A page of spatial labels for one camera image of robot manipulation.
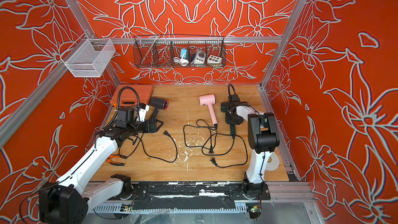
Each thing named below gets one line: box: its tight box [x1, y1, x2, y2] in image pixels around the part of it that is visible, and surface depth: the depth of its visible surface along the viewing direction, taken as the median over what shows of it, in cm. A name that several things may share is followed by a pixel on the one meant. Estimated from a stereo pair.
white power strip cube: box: [207, 54, 223, 64], surface depth 96 cm
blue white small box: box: [180, 48, 188, 59], surface depth 85 cm
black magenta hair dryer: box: [149, 96, 169, 120], surface depth 103 cm
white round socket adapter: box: [190, 50, 207, 65], surface depth 93 cm
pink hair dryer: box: [198, 93, 218, 129], surface depth 105 cm
